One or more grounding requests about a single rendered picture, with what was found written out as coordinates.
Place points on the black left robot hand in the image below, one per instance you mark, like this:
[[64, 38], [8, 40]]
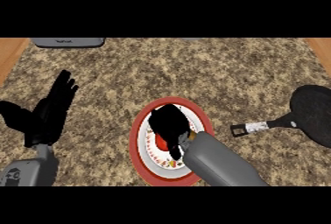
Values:
[[52, 116]]

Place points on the black frying pan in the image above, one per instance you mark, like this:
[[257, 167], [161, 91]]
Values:
[[312, 113]]

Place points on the red rimmed white plate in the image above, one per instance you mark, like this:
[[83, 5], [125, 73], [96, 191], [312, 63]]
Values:
[[170, 170]]

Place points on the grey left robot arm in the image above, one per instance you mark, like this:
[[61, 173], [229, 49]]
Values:
[[30, 170]]

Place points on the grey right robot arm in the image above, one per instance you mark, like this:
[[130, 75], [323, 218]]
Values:
[[218, 163]]

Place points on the red tomato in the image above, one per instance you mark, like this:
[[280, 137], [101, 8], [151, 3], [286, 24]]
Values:
[[161, 143]]

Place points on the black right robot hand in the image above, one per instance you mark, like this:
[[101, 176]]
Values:
[[170, 122]]

